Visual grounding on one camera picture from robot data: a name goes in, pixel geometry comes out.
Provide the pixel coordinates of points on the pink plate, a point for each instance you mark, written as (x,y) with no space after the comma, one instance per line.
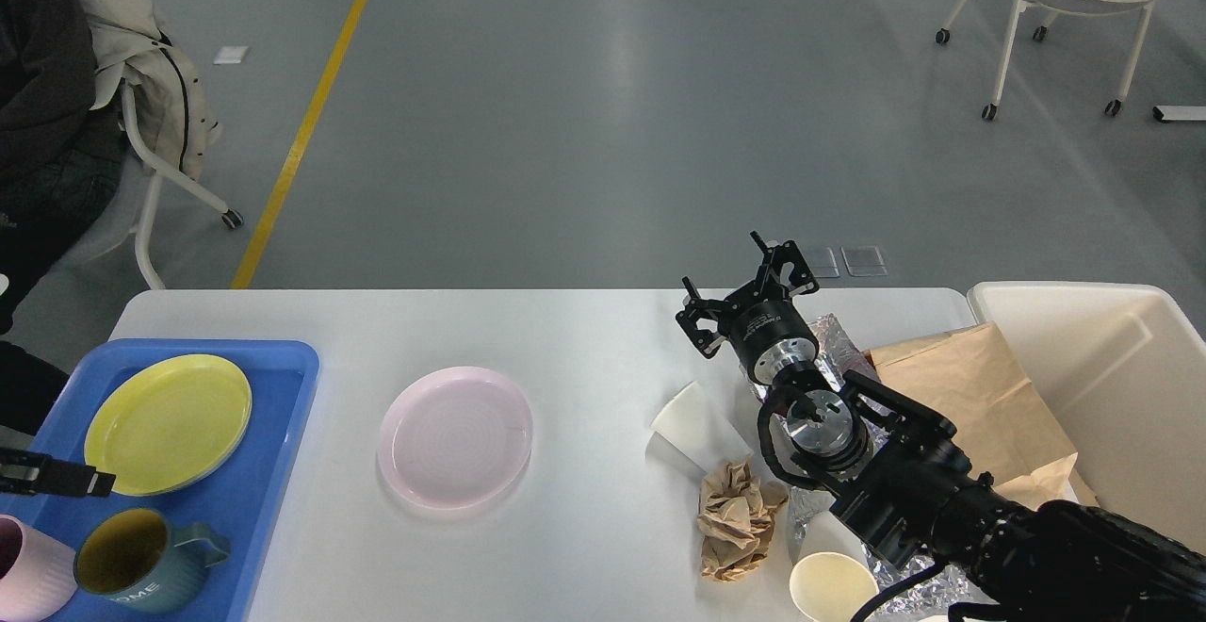
(455,440)

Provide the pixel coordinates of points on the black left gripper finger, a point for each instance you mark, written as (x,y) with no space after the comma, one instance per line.
(25,472)

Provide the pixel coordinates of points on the brown paper bag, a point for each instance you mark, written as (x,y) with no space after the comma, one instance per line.
(972,377)

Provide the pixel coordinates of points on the pink ribbed cup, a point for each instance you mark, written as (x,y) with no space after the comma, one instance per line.
(37,577)

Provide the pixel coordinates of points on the person in dark clothes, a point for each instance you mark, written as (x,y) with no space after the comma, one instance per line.
(61,159)

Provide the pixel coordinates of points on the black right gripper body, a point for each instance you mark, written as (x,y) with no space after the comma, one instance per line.
(770,338)

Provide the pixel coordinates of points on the white plastic bin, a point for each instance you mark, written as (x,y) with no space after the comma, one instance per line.
(1123,371)

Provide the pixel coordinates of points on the beige jacket on chair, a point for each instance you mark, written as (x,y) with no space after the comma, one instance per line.
(130,40)

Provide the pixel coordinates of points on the blue plastic tray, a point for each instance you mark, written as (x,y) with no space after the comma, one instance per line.
(240,500)

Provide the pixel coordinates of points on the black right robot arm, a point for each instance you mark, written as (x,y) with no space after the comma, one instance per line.
(903,486)

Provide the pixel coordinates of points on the white paper cup lying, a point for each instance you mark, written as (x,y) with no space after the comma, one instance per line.
(693,424)

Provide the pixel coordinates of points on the teal green mug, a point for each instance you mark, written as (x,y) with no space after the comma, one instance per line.
(138,560)

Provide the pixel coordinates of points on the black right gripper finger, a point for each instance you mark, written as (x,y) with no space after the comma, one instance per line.
(705,322)
(783,273)

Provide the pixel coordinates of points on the crumpled brown paper ball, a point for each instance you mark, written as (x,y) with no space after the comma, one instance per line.
(736,517)

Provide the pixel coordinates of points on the white paper cup upright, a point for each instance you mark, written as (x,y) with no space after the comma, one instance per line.
(831,578)

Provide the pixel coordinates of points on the white chair left background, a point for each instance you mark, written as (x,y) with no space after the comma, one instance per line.
(132,212)

